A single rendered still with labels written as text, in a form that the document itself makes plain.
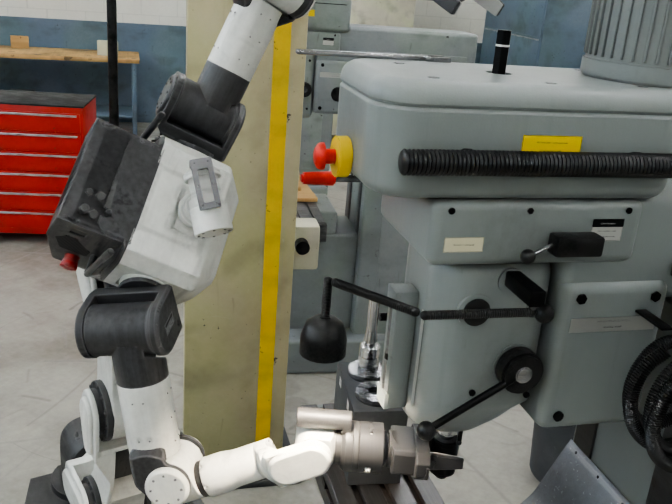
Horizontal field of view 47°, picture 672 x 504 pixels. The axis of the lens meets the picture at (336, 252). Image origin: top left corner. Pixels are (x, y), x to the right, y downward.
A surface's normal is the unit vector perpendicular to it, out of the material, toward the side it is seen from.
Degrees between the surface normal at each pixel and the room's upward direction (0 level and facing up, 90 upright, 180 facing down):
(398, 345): 90
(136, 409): 86
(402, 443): 0
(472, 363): 90
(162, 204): 57
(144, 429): 86
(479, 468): 0
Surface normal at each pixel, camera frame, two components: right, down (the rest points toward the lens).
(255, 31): 0.50, 0.37
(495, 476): 0.07, -0.94
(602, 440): -0.97, 0.02
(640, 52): -0.47, 0.27
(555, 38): 0.25, 0.35
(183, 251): 0.49, -0.23
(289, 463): -0.02, 0.38
